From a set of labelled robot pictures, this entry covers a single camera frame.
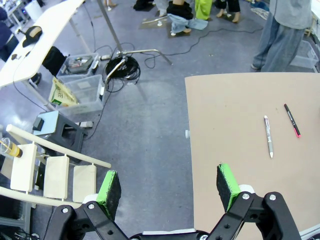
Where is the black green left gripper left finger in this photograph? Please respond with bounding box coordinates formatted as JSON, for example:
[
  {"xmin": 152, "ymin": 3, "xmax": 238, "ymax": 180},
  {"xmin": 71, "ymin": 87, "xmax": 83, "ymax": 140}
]
[{"xmin": 42, "ymin": 170, "xmax": 129, "ymax": 240}]

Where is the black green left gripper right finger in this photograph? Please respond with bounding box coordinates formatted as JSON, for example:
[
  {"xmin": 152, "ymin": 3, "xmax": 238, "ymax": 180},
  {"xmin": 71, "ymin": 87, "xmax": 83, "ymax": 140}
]
[{"xmin": 207, "ymin": 163, "xmax": 300, "ymax": 240}]

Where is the silver white ballpoint pen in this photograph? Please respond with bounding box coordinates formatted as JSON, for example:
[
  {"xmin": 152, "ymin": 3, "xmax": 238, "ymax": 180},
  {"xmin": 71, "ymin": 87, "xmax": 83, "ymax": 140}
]
[{"xmin": 263, "ymin": 115, "xmax": 274, "ymax": 159}]

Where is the black pink marker pen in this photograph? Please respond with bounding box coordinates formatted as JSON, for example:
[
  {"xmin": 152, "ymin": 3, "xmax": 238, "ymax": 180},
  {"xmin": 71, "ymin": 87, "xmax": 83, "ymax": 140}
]
[{"xmin": 283, "ymin": 103, "xmax": 302, "ymax": 138}]

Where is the white wooden chair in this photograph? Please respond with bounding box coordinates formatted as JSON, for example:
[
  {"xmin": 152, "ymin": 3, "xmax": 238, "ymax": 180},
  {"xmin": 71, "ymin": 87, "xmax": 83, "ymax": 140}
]
[{"xmin": 0, "ymin": 124, "xmax": 112, "ymax": 208}]

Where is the grey step stool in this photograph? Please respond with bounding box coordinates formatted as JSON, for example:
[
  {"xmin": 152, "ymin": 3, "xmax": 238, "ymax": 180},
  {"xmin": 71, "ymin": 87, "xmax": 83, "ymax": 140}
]
[{"xmin": 32, "ymin": 110, "xmax": 88, "ymax": 156}]

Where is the black small box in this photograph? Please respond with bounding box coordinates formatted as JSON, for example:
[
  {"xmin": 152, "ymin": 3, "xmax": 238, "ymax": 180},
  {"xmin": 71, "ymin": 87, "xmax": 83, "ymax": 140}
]
[{"xmin": 32, "ymin": 117, "xmax": 45, "ymax": 131}]

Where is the clear plastic storage bin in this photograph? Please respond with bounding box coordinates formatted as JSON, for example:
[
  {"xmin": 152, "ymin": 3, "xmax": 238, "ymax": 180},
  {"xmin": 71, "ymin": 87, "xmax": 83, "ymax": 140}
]
[{"xmin": 55, "ymin": 74, "xmax": 105, "ymax": 116}]

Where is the clear plastic bottle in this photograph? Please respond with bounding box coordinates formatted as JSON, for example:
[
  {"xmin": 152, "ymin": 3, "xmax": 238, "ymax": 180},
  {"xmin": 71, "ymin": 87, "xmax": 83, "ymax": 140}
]
[{"xmin": 0, "ymin": 136, "xmax": 24, "ymax": 159}]

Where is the green beige paper bag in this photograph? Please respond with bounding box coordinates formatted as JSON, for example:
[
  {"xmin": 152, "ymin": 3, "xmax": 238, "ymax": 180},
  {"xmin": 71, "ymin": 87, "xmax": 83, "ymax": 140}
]
[{"xmin": 48, "ymin": 76, "xmax": 80, "ymax": 106}]

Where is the clear bin with clutter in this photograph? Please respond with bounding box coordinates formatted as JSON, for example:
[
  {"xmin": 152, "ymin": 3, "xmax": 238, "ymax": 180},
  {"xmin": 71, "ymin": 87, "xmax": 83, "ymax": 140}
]
[{"xmin": 56, "ymin": 52, "xmax": 100, "ymax": 78}]

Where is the black bag under desk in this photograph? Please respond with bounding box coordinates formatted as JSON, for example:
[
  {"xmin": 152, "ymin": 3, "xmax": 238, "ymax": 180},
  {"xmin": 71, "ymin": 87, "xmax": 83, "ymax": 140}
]
[{"xmin": 41, "ymin": 46, "xmax": 68, "ymax": 77}]

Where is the metal light stand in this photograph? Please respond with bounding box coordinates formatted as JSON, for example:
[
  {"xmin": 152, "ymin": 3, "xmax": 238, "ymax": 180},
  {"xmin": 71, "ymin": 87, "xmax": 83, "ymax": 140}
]
[{"xmin": 96, "ymin": 0, "xmax": 173, "ymax": 86}]

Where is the person in grey clothes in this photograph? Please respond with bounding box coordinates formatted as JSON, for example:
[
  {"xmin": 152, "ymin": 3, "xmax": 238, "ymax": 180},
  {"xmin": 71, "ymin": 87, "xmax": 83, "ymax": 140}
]
[{"xmin": 250, "ymin": 0, "xmax": 313, "ymax": 73}]

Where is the white long desk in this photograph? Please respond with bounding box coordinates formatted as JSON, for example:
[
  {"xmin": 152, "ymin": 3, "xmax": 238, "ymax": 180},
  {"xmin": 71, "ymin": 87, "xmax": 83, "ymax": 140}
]
[{"xmin": 0, "ymin": 0, "xmax": 86, "ymax": 88}]

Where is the mannequin with blue jeans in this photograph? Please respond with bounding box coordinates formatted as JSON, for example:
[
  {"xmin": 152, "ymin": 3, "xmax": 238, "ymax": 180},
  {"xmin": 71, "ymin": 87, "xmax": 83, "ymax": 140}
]
[{"xmin": 166, "ymin": 0, "xmax": 209, "ymax": 36}]

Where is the black cap on desk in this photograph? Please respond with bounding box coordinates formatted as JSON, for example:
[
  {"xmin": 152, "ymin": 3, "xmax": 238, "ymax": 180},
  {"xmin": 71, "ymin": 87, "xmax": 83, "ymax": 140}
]
[{"xmin": 18, "ymin": 25, "xmax": 43, "ymax": 48}]

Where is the neon green garment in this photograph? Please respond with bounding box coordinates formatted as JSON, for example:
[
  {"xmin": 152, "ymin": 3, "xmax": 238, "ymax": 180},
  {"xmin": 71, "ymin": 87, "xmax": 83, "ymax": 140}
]
[{"xmin": 194, "ymin": 0, "xmax": 213, "ymax": 21}]

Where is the person in dark blue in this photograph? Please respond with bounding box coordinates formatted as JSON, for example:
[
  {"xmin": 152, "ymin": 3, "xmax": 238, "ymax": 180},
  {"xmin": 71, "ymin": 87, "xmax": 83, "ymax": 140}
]
[{"xmin": 0, "ymin": 6, "xmax": 20, "ymax": 62}]

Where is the black coiled cable bundle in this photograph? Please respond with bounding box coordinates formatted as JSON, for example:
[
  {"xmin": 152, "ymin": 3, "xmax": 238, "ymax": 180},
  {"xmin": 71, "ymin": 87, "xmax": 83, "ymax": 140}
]
[{"xmin": 104, "ymin": 55, "xmax": 141, "ymax": 83}]

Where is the black floor cable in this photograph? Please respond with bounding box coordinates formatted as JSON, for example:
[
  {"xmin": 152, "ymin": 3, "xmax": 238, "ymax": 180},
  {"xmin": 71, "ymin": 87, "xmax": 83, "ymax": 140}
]
[{"xmin": 144, "ymin": 26, "xmax": 265, "ymax": 70}]

